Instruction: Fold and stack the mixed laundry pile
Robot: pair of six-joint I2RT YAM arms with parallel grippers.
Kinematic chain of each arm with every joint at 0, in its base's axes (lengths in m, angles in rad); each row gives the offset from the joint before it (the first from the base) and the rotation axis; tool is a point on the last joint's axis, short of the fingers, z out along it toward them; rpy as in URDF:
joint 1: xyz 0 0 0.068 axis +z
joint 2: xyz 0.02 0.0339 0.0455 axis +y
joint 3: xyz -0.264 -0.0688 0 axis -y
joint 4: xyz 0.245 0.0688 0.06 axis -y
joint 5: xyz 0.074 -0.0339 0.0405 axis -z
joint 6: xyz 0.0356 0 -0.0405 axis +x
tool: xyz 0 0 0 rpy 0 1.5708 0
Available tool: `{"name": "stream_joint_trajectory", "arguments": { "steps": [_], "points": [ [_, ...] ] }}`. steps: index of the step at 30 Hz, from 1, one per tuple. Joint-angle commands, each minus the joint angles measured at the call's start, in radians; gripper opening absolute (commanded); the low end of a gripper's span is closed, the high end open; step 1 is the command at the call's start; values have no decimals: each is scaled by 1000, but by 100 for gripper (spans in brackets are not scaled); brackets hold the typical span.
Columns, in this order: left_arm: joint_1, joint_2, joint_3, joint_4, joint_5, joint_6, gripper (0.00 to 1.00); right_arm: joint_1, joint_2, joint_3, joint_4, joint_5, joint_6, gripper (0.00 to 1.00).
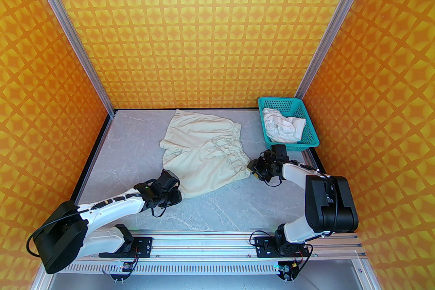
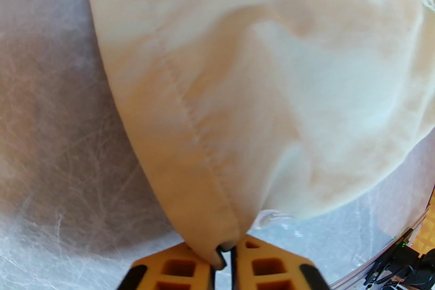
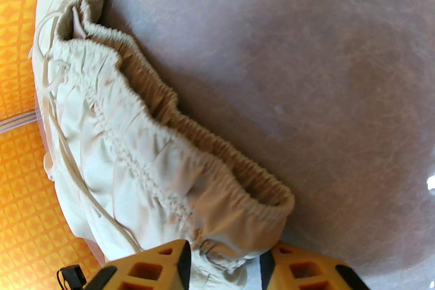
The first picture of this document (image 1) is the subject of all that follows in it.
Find teal plastic mesh basket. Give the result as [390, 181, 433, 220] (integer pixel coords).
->
[257, 97, 320, 150]

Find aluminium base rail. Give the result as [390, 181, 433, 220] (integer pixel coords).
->
[82, 230, 367, 261]

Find white t-shirt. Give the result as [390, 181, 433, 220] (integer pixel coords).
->
[263, 107, 307, 143]

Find beige drawstring shorts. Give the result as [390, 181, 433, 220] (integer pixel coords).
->
[160, 109, 251, 199]

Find small circuit board with wires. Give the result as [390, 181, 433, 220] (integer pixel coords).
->
[102, 260, 135, 282]
[275, 260, 303, 282]

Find aluminium side rail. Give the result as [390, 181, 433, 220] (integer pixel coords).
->
[302, 149, 327, 177]

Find white slotted cable duct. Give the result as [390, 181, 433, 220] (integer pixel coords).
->
[63, 260, 369, 277]

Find aluminium frame post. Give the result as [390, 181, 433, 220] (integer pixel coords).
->
[294, 0, 384, 99]
[17, 0, 115, 115]

